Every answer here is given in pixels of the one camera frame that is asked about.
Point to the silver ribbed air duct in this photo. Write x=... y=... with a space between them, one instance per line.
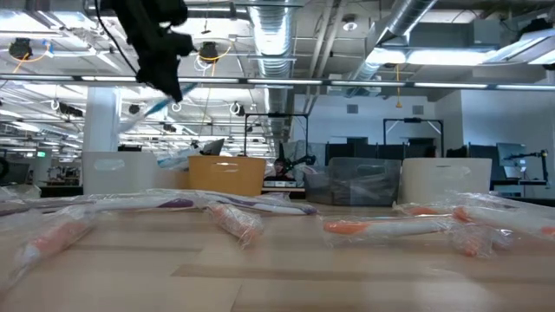
x=273 y=43

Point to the white building pillar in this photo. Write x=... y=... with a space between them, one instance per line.
x=102 y=121

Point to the tilted grey monitor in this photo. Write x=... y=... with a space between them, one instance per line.
x=214 y=147

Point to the blue toothbrush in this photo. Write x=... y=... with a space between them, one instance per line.
x=178 y=160
x=165 y=104

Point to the round ceiling sensor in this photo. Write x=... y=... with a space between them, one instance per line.
x=350 y=24

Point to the person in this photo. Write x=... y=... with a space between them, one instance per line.
x=279 y=167

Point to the long horizontal light bar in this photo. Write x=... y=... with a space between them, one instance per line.
x=303 y=81

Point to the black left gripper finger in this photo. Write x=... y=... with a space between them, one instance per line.
x=173 y=89

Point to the grey plastic bin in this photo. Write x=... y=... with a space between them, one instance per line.
x=355 y=182

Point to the white plastic bin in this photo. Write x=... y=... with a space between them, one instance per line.
x=121 y=173
x=446 y=180

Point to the orange plastic bin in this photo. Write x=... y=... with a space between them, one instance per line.
x=227 y=175

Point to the grey desk monitor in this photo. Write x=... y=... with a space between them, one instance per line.
x=511 y=156

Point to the green exit sign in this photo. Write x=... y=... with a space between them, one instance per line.
x=41 y=154

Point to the black frame stand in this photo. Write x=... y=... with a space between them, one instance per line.
x=277 y=115
x=412 y=120

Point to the silver smooth air duct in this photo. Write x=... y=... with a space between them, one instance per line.
x=390 y=39

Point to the purple toothbrush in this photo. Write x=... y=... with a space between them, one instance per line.
x=130 y=203
x=260 y=206

